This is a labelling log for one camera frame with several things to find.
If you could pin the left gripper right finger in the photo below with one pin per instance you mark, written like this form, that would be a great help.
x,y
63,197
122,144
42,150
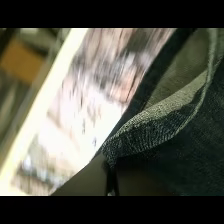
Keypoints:
x,y
140,183

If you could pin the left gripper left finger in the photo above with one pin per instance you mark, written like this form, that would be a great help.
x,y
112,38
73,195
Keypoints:
x,y
88,181

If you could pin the blue jeans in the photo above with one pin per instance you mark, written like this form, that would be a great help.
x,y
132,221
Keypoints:
x,y
180,126

